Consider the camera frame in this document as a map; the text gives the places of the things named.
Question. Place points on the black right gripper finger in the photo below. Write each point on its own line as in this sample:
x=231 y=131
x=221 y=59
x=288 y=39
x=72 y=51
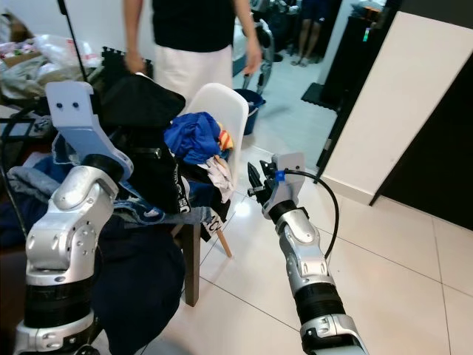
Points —
x=254 y=177
x=267 y=174

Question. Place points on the black shorts white lettered waistband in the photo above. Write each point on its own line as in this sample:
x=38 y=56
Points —
x=140 y=103

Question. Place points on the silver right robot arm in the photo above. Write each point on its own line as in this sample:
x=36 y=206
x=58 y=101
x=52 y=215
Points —
x=310 y=266

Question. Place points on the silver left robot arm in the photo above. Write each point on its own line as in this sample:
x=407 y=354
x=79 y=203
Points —
x=59 y=244

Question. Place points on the white printed garment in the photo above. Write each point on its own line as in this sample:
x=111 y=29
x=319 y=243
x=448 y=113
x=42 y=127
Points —
x=222 y=177

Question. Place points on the blue bucket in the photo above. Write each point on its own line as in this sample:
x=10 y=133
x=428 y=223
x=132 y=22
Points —
x=255 y=107

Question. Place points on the white chair wooden legs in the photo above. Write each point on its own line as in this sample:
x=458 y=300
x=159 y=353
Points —
x=229 y=111

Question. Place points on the bright blue garment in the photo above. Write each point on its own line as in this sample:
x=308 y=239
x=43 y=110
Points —
x=192 y=137

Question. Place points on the black cabinet white side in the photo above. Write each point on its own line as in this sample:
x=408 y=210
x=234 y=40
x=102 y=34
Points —
x=384 y=96

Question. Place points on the navy garment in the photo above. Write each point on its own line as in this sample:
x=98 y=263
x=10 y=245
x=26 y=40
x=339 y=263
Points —
x=140 y=288

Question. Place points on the person black shirt white shorts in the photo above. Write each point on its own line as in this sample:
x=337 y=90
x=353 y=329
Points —
x=192 y=29

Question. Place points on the person in dark clothes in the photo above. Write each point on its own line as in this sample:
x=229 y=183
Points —
x=316 y=15

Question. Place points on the black foam mat tile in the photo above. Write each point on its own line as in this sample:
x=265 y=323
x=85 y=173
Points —
x=118 y=63

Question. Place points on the grey blue garment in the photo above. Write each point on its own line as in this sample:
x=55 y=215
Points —
x=22 y=192

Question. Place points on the white plastic bag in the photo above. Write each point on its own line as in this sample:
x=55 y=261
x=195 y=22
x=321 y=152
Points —
x=66 y=52

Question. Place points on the beige grey sack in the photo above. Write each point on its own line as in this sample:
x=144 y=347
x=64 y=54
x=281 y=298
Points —
x=37 y=78

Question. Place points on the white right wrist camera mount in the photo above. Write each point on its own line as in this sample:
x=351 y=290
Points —
x=290 y=174

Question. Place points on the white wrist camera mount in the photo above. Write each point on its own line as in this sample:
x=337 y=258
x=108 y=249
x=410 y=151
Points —
x=74 y=111
x=290 y=174

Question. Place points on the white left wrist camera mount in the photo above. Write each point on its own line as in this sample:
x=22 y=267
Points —
x=74 y=111

